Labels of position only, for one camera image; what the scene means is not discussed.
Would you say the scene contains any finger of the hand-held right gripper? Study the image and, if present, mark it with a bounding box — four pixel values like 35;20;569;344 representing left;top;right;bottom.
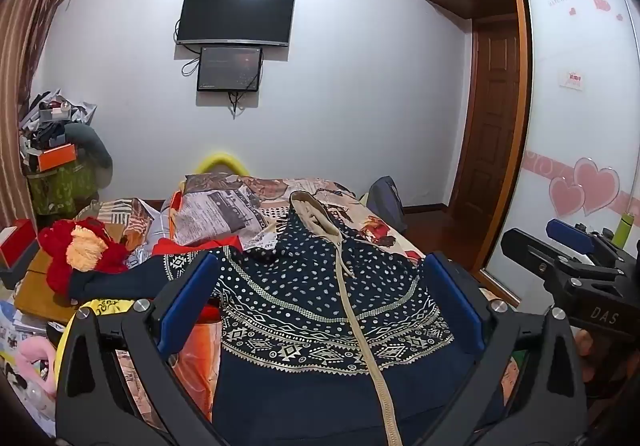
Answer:
546;219;628;269
501;227;623;287

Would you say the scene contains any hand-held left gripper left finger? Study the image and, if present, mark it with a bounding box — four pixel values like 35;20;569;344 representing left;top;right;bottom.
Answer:
54;251;221;446

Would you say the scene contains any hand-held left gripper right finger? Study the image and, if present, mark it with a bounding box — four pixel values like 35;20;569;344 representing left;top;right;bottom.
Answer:
410;252;588;446

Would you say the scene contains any navy patterned hoodie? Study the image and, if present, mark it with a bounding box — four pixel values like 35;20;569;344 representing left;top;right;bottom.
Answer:
65;191;506;446

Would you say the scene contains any person's right hand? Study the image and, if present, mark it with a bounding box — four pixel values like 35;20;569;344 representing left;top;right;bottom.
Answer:
574;328;594;367

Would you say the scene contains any green bottle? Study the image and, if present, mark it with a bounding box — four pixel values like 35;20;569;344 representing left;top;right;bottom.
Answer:
614;213;636;247

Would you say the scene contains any red cloth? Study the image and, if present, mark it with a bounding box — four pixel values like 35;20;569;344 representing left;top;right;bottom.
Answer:
152;235;243;257

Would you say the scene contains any orange plastic bag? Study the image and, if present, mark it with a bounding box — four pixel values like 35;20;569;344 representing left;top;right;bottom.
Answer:
170;311;223;422

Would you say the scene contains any yellow cloth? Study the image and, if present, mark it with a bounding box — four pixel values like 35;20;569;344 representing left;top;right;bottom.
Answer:
54;298;136;394

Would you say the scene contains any grey checked cloth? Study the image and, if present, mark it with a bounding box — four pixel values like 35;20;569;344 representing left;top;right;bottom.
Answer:
144;210;175;247

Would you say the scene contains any brown striped patterned cloth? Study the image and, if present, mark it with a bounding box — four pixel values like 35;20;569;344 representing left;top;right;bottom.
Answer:
77;198;156;237

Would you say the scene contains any grey blue backpack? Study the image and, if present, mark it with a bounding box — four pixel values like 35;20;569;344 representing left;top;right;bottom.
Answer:
368;176;408;231

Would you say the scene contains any brown wooden door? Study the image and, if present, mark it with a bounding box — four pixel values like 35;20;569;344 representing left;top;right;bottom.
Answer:
452;16;523;221

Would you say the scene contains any red plush toy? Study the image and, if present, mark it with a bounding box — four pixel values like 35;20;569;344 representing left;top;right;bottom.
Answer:
39;218;133;299

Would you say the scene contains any yellow hoop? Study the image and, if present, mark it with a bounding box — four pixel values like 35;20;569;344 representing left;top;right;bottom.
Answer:
195;152;246;175

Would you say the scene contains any brown cardboard box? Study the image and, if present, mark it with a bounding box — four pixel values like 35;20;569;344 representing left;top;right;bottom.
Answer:
14;223;126;324

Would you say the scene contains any pink plush toy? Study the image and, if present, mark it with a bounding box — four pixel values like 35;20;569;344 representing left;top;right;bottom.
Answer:
17;338;57;397

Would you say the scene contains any white heart print wardrobe door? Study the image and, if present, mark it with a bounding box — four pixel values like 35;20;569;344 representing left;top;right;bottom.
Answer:
480;0;640;297

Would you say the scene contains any green patterned bag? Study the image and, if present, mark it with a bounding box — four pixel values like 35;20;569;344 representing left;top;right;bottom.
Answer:
27;158;98;217

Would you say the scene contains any pile of printed papers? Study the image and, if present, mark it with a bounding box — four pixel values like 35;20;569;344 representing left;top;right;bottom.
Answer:
0;298;56;432

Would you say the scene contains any grey cushion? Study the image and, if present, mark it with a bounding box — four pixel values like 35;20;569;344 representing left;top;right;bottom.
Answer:
65;123;113;189

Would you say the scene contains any red box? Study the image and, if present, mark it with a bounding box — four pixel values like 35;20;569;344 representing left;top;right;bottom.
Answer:
0;220;38;271

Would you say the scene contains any orange box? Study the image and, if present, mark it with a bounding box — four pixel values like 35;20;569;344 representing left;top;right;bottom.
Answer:
37;143;77;171

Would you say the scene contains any pile of household clutter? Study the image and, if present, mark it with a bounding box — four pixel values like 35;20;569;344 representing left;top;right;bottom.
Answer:
19;88;98;151

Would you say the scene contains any brown striped curtain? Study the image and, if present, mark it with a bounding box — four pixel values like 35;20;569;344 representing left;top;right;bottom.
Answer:
0;0;86;227

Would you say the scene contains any small black wall monitor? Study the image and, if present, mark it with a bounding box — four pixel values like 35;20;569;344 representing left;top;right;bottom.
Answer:
196;46;263;92

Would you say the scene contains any large black wall television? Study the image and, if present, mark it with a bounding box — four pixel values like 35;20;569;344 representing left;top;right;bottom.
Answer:
176;0;296;47

